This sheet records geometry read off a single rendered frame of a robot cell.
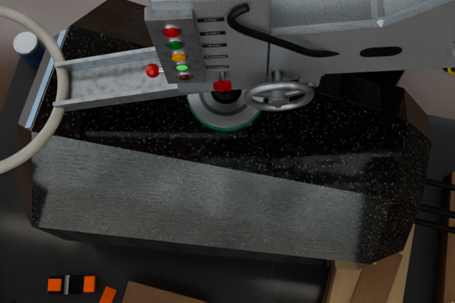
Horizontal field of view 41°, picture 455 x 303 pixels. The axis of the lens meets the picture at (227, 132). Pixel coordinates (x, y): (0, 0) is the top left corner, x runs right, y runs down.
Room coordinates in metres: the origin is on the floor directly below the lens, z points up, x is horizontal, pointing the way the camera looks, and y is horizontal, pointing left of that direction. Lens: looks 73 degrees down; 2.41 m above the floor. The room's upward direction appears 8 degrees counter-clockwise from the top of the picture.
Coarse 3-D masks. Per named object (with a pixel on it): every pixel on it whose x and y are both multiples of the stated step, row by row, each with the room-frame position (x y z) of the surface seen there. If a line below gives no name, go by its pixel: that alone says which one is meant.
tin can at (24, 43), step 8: (24, 32) 1.25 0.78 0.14; (16, 40) 1.22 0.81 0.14; (24, 40) 1.22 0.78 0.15; (32, 40) 1.21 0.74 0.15; (16, 48) 1.19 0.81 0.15; (24, 48) 1.18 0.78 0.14; (32, 48) 1.18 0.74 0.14; (40, 48) 1.20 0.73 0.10; (24, 56) 1.16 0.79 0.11; (32, 56) 1.16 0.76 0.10; (40, 56) 1.18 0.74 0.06; (32, 64) 1.16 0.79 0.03
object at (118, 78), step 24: (144, 48) 0.68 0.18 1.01; (72, 72) 0.69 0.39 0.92; (96, 72) 0.67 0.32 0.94; (120, 72) 0.65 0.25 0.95; (144, 72) 0.63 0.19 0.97; (72, 96) 0.62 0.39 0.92; (96, 96) 0.58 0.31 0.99; (120, 96) 0.57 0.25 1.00; (144, 96) 0.56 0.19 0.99; (168, 96) 0.55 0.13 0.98
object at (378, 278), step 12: (372, 264) 0.12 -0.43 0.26; (384, 264) 0.11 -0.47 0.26; (396, 264) 0.11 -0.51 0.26; (360, 276) 0.09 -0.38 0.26; (372, 276) 0.08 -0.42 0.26; (384, 276) 0.07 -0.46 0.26; (360, 288) 0.05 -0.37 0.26; (372, 288) 0.04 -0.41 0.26; (384, 288) 0.04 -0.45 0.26; (360, 300) 0.01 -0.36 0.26; (372, 300) 0.00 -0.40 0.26; (384, 300) 0.00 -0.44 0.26
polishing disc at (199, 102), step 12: (192, 96) 0.60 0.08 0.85; (204, 96) 0.59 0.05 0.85; (240, 96) 0.58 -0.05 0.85; (192, 108) 0.56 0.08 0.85; (204, 108) 0.56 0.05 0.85; (216, 108) 0.55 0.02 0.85; (228, 108) 0.55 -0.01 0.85; (240, 108) 0.54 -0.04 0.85; (252, 108) 0.54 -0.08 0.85; (204, 120) 0.52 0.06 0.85; (216, 120) 0.52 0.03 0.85; (228, 120) 0.51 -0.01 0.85; (240, 120) 0.51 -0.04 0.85
